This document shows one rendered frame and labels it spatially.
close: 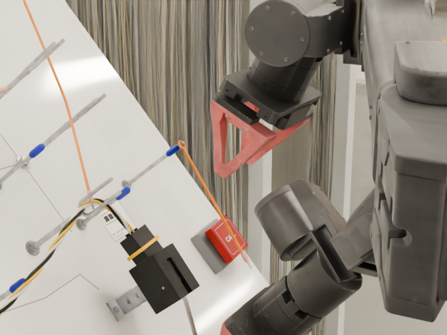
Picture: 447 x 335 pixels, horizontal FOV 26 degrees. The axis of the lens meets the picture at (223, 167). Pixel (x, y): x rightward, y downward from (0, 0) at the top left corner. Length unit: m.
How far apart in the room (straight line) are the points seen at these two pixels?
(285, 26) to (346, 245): 0.23
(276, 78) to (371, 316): 2.50
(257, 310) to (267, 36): 0.31
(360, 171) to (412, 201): 4.19
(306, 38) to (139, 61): 0.92
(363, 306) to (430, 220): 2.99
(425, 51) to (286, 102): 0.40
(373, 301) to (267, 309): 2.47
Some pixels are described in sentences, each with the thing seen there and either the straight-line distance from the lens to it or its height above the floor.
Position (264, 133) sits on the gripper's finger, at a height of 1.34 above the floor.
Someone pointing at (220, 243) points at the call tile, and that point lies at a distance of 1.22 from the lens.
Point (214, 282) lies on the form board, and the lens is 1.24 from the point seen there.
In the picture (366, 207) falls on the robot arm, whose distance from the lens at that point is 0.92.
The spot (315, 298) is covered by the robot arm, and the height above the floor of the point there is 1.18.
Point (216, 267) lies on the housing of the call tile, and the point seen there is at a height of 1.07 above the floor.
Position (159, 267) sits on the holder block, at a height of 1.17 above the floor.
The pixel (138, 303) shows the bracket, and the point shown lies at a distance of 1.08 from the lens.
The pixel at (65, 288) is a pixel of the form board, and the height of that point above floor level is 1.14.
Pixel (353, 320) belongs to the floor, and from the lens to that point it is 3.32.
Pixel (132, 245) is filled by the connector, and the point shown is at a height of 1.18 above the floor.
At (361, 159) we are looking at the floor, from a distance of 4.76.
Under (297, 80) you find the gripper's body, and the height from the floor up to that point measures 1.39.
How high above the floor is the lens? 1.63
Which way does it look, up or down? 21 degrees down
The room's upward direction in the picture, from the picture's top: straight up
